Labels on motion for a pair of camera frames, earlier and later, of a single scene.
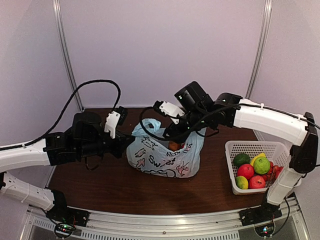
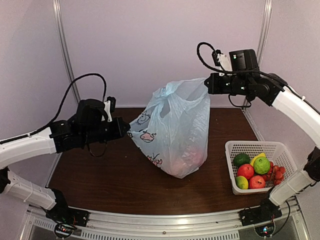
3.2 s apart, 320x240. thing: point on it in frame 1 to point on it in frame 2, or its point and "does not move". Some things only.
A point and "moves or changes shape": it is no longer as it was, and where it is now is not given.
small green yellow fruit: x=242 y=182 does not move
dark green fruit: x=241 y=159 does not move
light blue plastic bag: x=149 y=152 moves or changes shape
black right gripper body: x=193 y=116 to x=238 y=84
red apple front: x=256 y=181 does not move
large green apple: x=261 y=165 does not move
